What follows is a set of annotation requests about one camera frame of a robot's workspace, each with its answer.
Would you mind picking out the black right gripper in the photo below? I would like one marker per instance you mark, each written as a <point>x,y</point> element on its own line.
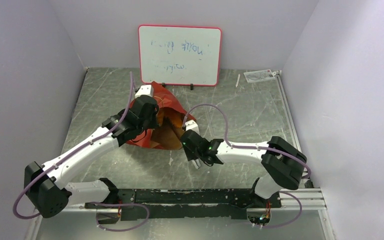
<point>188,141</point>

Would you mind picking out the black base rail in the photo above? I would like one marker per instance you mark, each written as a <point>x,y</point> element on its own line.
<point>134,204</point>

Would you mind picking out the pink framed whiteboard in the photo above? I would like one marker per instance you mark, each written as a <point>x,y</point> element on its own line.
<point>179,55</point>

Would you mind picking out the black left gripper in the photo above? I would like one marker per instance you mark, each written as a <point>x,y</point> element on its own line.
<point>154,123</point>

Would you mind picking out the white marker pen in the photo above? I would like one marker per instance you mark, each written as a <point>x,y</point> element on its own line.
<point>238,80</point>

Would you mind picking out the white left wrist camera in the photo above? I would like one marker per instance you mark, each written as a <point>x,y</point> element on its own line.
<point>144,90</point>

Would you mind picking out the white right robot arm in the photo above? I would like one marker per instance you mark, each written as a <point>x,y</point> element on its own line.
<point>283,163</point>

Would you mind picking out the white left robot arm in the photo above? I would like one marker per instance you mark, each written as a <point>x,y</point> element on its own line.
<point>49,186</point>

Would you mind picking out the red paper bag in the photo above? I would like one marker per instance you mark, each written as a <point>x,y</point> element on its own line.
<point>165,136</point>

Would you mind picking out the orange fake bread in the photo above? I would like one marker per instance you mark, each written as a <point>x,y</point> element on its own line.
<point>177,122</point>

